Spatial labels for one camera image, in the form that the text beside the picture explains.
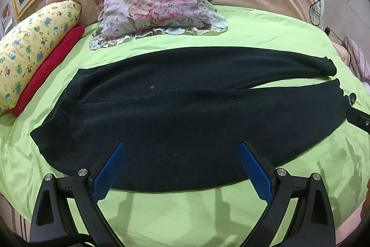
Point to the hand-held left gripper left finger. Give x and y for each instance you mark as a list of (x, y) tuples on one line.
[(107, 174)]

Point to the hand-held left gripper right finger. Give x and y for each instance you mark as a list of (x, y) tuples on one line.
[(256, 174)]

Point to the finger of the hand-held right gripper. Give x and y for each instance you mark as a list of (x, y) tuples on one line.
[(359, 118)]

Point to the black pants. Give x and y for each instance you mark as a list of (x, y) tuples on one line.
[(185, 116)]

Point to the pink striped cloth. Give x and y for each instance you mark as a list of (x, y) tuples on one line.
[(357, 59)]

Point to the green bed sheet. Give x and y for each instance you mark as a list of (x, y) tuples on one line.
[(202, 218)]

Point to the red towel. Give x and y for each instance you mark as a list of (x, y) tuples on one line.
[(46, 67)]

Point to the yellow cartoon print pillow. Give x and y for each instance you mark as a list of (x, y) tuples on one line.
[(31, 44)]

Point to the floral ruffled pillow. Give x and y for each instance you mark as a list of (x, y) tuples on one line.
[(156, 4)]

